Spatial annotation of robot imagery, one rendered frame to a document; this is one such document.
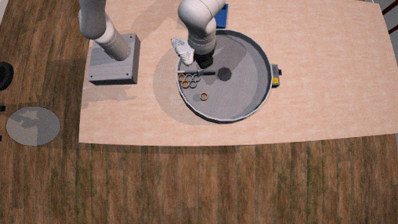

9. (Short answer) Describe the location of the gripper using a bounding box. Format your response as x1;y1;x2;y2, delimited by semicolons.
171;36;216;77

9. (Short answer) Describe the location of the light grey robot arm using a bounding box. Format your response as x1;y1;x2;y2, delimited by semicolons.
78;0;226;61

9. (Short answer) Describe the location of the blue plastic crate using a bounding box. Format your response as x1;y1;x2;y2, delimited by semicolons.
214;3;229;29

